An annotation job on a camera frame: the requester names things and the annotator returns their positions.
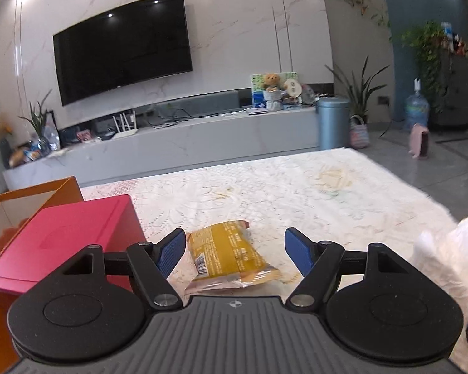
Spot green plant in glass vase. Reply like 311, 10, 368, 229
18, 89, 61, 153

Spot woven pastel basket bag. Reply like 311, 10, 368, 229
349, 114, 371, 149

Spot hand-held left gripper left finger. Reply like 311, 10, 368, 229
37, 228, 187, 310

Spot dark cabinet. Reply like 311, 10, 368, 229
429, 50, 468, 134

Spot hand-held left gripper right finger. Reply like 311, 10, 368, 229
285, 227, 433, 310

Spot green printed picture board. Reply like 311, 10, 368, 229
250, 72, 299, 108

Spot marble television console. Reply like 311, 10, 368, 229
2, 106, 321, 188

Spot white round ornament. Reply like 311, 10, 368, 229
283, 77, 302, 98

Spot red lidded clear storage box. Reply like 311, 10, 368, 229
0, 194, 148, 295

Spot dark blue vase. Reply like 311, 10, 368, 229
0, 138, 12, 168

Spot blue grey trash bin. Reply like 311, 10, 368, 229
315, 96, 352, 151

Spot white router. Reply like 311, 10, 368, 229
111, 112, 139, 140

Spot tall leafy potted plant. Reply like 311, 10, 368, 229
325, 56, 391, 126

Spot brown teddy bear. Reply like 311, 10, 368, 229
261, 73, 284, 110

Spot yellow snack packet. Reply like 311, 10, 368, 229
183, 220, 282, 295

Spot orange cardboard box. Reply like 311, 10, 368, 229
0, 176, 85, 374

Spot bushy green cabinet plant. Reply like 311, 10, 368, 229
401, 21, 468, 114

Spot blue water jug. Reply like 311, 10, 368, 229
403, 79, 431, 132

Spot black wall television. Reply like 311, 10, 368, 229
53, 0, 193, 107

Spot dried yellow flowers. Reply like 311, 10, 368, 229
0, 114, 15, 141

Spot black cables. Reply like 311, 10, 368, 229
147, 104, 220, 128

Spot white fluffy plush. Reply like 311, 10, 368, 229
409, 184, 468, 322

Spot pink space heater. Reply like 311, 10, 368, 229
408, 123, 430, 160

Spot brown bread ornament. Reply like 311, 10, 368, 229
8, 146, 32, 168

